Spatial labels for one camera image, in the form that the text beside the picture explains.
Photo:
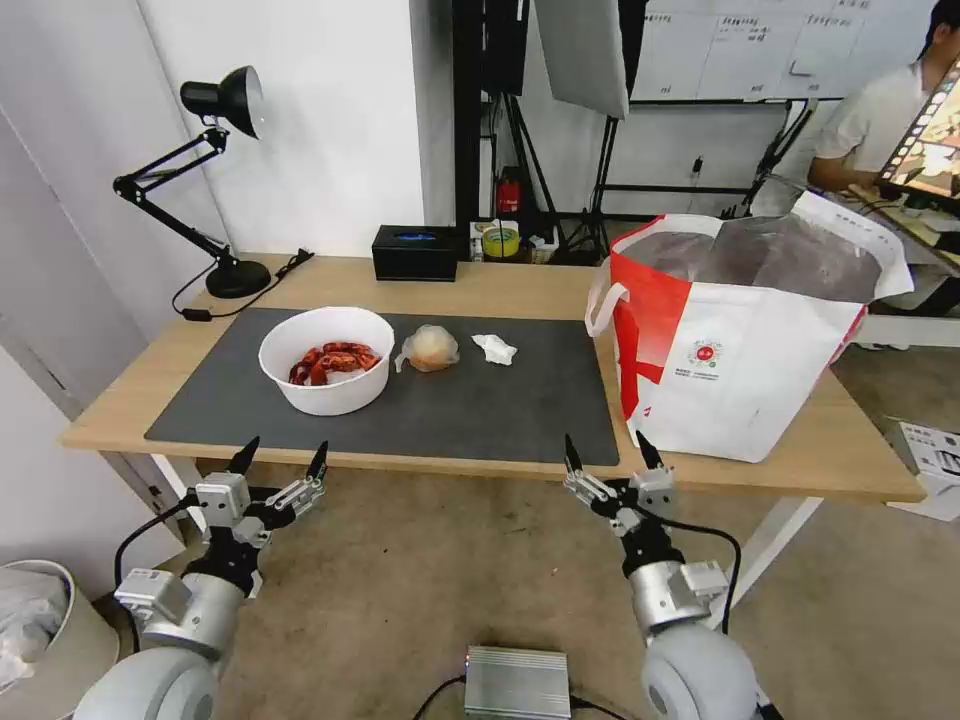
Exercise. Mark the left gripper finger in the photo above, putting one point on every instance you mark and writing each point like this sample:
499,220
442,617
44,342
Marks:
304,495
244,457

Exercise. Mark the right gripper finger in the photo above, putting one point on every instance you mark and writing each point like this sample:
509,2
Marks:
651,456
592,491

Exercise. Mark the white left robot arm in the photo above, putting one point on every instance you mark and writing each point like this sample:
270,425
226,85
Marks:
187,619

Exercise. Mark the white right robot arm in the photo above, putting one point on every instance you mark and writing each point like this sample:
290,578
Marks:
669,600

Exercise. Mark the white and red takeout bag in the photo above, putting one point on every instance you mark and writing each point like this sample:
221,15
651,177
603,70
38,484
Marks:
750,375

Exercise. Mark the bun in clear plastic bag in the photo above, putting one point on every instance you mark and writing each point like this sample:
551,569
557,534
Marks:
431,349

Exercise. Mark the white table leg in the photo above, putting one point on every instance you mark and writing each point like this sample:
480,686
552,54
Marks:
772,547
176,476

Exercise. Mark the white paper bowl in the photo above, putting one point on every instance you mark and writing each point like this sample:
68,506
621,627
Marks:
330,397

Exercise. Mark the red crayfish shells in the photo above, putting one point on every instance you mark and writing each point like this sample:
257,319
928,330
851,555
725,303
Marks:
334,360

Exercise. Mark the dark grey desk mat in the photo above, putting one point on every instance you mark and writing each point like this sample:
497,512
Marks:
450,412

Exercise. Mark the crumpled white tissue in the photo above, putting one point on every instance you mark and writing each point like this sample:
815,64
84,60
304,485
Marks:
495,349

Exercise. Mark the black desk lamp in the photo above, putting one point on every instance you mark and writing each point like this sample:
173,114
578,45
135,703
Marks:
236,279

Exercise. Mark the silver metal electronics box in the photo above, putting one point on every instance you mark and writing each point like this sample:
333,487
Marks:
516,679

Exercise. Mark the grey bin with plastic liner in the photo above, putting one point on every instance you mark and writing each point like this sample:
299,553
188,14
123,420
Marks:
52,645

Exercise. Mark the yellow tape roll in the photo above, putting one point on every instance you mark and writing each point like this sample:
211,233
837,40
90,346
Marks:
501,244

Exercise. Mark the black tissue box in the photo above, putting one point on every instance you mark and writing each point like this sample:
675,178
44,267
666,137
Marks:
414,259

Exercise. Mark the black light stand tripod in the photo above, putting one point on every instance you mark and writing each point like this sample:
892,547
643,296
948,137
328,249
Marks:
604,187

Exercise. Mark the white printed cardboard box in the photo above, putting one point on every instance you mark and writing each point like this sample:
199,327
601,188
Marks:
934,469

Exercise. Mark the red fire extinguisher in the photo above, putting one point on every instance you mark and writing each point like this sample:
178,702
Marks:
511,193

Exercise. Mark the person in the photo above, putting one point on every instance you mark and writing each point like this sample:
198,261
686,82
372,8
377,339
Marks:
862,120

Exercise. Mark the grey photo softbox panel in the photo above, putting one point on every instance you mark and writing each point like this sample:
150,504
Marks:
585,60

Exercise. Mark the whiteboard with printed sheets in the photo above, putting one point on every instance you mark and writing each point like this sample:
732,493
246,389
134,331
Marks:
750,45

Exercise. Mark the computer monitor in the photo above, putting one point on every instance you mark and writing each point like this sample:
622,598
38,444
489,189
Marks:
930,135

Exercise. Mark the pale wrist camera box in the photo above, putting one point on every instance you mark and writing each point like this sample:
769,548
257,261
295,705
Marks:
652,491
223,504

